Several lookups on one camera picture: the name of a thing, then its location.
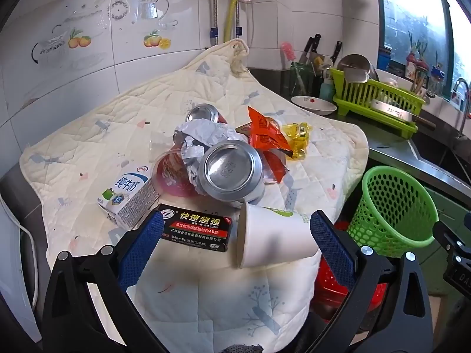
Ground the green mesh basket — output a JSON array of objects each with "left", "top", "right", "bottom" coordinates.
[{"left": 346, "top": 165, "right": 439, "bottom": 258}]

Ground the silver drink can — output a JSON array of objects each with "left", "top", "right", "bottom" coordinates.
[{"left": 197, "top": 140, "right": 266, "bottom": 204}]

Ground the red drink can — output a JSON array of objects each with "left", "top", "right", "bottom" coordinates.
[{"left": 185, "top": 104, "right": 229, "bottom": 124}]

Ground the potted plant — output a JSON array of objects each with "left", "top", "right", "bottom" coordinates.
[
  {"left": 430, "top": 51, "right": 447, "bottom": 83},
  {"left": 405, "top": 33, "right": 431, "bottom": 79}
]

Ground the white cable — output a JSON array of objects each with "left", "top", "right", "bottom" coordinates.
[{"left": 0, "top": 191, "right": 37, "bottom": 309}]

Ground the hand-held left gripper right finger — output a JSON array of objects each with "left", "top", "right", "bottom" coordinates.
[{"left": 309, "top": 209, "right": 435, "bottom": 353}]

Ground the steel cleaver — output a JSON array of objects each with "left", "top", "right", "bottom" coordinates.
[{"left": 370, "top": 99, "right": 437, "bottom": 131}]

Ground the red plastic basket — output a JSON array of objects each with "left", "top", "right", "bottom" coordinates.
[{"left": 313, "top": 221, "right": 391, "bottom": 332}]

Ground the metal flexible hose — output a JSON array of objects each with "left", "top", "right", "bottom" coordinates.
[
  {"left": 210, "top": 0, "right": 220, "bottom": 46},
  {"left": 236, "top": 0, "right": 245, "bottom": 38}
]

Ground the black glue box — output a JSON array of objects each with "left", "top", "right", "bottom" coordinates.
[{"left": 152, "top": 203, "right": 233, "bottom": 254}]

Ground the yellow hose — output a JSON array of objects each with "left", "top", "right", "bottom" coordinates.
[{"left": 224, "top": 0, "right": 245, "bottom": 43}]

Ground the cream quilted mat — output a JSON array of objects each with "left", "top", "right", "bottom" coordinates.
[{"left": 19, "top": 39, "right": 369, "bottom": 353}]

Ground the steel sink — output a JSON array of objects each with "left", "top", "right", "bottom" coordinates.
[{"left": 408, "top": 136, "right": 471, "bottom": 192}]

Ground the orange snack wrapper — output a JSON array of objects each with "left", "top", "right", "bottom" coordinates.
[{"left": 235, "top": 106, "right": 295, "bottom": 184}]

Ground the yellow plastic wrapper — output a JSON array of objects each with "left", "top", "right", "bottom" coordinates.
[{"left": 281, "top": 121, "right": 313, "bottom": 160}]

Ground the green dish rack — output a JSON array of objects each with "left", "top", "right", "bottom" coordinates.
[{"left": 329, "top": 67, "right": 427, "bottom": 140}]

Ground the black-handled knife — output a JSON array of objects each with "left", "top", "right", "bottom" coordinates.
[
  {"left": 330, "top": 41, "right": 344, "bottom": 66},
  {"left": 308, "top": 34, "right": 322, "bottom": 65},
  {"left": 299, "top": 37, "right": 313, "bottom": 64}
]

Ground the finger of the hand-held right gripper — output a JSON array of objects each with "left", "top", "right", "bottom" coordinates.
[{"left": 432, "top": 213, "right": 471, "bottom": 297}]

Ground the white bowl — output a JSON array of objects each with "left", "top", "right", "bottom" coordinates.
[{"left": 291, "top": 96, "right": 338, "bottom": 116}]

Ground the crumpled white paper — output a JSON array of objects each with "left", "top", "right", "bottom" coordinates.
[{"left": 173, "top": 118, "right": 251, "bottom": 197}]

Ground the pink brush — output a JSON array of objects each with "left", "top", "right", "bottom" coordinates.
[{"left": 280, "top": 41, "right": 298, "bottom": 63}]

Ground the white milk carton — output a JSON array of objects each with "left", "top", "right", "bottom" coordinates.
[{"left": 96, "top": 162, "right": 160, "bottom": 230}]

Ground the white paper cup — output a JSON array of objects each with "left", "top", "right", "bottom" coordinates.
[{"left": 235, "top": 202, "right": 320, "bottom": 270}]

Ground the blue soap bottle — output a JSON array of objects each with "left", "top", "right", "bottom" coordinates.
[{"left": 319, "top": 68, "right": 335, "bottom": 100}]

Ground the clear plastic cup red print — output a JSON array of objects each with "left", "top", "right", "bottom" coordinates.
[{"left": 151, "top": 146, "right": 197, "bottom": 198}]

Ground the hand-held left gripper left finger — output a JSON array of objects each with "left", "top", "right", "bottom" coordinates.
[{"left": 42, "top": 209, "right": 170, "bottom": 353}]

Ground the steel faucet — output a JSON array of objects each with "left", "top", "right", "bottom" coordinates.
[{"left": 452, "top": 78, "right": 471, "bottom": 140}]

